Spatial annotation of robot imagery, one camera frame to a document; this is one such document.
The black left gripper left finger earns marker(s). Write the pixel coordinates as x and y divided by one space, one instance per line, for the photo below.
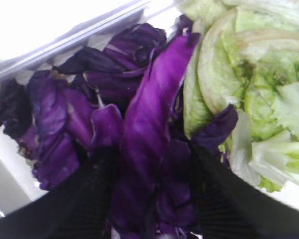
75 209

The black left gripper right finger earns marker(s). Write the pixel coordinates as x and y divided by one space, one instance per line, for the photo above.
229 208

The purple cabbage leaf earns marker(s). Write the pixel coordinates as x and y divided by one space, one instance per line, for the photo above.
146 135

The green lettuce pile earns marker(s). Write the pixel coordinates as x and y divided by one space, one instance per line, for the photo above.
241 89

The clear plastic vegetable container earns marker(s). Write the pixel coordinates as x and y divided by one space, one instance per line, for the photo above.
38 34

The purple cabbage pile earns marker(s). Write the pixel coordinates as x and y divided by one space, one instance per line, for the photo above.
61 117

